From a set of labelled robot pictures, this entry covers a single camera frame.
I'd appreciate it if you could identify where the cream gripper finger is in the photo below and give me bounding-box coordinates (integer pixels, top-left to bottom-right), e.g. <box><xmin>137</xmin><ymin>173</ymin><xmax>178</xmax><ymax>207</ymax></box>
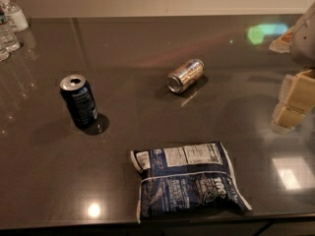
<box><xmin>269</xmin><ymin>28</ymin><xmax>294</xmax><ymax>53</ymax></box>
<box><xmin>271</xmin><ymin>70</ymin><xmax>315</xmax><ymax>134</ymax></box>

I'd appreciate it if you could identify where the orange soda can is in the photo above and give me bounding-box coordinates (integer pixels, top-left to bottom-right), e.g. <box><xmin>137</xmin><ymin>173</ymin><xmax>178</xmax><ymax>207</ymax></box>
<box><xmin>166</xmin><ymin>59</ymin><xmax>205</xmax><ymax>93</ymax></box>

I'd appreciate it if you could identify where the dark blue soda can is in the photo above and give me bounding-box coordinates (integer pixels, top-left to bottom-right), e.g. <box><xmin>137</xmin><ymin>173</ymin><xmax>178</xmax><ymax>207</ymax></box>
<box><xmin>60</xmin><ymin>75</ymin><xmax>98</xmax><ymax>128</ymax></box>

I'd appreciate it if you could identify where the blue chip bag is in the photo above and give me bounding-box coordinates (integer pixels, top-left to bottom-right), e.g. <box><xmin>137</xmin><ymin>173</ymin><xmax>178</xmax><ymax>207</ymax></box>
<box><xmin>130</xmin><ymin>142</ymin><xmax>251</xmax><ymax>221</ymax></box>

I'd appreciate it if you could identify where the white pump sanitizer bottle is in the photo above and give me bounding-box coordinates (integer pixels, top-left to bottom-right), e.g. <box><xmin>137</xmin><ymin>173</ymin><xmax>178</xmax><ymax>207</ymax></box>
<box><xmin>0</xmin><ymin>0</ymin><xmax>29</xmax><ymax>32</ymax></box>

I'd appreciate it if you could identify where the clear plastic water bottle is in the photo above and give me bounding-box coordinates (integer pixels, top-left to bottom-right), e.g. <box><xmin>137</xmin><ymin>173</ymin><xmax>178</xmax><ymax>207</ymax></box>
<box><xmin>0</xmin><ymin>8</ymin><xmax>21</xmax><ymax>52</ymax></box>

